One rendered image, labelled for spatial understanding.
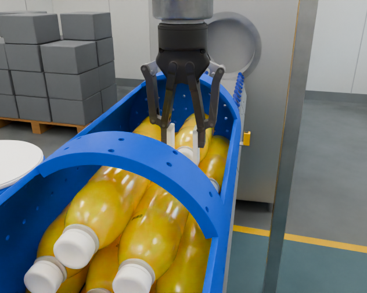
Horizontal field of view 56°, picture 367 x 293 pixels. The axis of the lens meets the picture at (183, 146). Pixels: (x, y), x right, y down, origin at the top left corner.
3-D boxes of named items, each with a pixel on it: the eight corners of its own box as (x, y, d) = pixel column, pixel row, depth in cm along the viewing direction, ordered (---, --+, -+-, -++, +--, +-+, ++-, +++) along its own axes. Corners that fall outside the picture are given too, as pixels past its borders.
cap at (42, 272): (31, 278, 41) (21, 290, 39) (34, 254, 39) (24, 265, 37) (61, 290, 41) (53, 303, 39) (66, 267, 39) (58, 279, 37)
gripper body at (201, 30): (213, 19, 54) (212, 78, 58) (161, 18, 56) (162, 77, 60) (208, 23, 48) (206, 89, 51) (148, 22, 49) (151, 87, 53)
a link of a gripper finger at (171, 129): (171, 129, 57) (166, 128, 57) (171, 167, 60) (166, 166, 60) (174, 122, 60) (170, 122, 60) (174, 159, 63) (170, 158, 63)
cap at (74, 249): (85, 224, 35) (76, 235, 34) (102, 254, 37) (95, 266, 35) (54, 231, 37) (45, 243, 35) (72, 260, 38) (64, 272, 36)
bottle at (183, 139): (178, 126, 80) (157, 157, 63) (198, 104, 77) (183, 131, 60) (200, 146, 81) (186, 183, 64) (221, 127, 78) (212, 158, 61)
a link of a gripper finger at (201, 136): (198, 116, 58) (216, 117, 57) (198, 144, 60) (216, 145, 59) (197, 119, 57) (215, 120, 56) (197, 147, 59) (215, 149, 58)
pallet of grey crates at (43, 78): (119, 115, 430) (111, 11, 381) (86, 139, 359) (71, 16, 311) (36, 107, 459) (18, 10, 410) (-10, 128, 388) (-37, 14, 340)
